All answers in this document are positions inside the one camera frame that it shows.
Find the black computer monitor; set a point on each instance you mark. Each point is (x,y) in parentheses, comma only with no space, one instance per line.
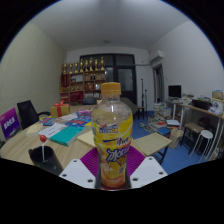
(174,91)

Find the white booklet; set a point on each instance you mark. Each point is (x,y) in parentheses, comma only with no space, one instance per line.
(52,130)

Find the yellow-labelled drink bottle orange cap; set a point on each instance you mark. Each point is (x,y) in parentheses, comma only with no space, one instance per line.
(111,133)

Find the cream notepad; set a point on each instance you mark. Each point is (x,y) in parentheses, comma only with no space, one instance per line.
(34,129)

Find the purple sign board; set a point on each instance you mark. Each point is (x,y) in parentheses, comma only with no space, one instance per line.
(9,123)

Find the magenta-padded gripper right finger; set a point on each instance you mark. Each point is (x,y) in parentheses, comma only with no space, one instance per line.
(148,172)

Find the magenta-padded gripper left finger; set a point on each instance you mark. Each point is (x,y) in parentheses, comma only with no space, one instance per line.
(78,173)

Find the white round stool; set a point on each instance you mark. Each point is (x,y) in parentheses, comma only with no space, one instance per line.
(206,134)

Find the beige notebook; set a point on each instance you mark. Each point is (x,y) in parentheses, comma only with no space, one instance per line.
(87,139)

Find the dark framed glass door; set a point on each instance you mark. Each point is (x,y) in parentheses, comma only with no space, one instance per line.
(125,78)

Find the grey-brown armchair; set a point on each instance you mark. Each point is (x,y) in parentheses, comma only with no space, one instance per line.
(130,105)

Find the brown wooden stool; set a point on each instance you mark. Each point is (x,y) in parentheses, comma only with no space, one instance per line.
(194,126)

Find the white wall air conditioner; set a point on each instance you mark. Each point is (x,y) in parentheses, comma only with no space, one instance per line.
(156,56)

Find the yellow gift box red ribbon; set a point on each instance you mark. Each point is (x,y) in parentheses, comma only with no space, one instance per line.
(60,110)

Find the red-tipped stick in mug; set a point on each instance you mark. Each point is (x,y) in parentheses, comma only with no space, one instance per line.
(43,138)

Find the long cluttered wall desk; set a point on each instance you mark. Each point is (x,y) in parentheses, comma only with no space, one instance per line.
(203,108)

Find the wooden shelf unit with trophies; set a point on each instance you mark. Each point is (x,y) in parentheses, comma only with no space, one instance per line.
(83,83)

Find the black office chair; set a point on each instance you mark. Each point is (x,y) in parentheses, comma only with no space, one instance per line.
(27,113)

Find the small wooden side table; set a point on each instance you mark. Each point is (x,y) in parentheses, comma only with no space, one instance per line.
(151,143)

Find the black mug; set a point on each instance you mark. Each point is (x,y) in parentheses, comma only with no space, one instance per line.
(50,164)

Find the teal book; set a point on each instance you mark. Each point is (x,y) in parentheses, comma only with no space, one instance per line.
(66,135)

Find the beige paper bag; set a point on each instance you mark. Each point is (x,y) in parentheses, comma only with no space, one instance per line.
(175,137)

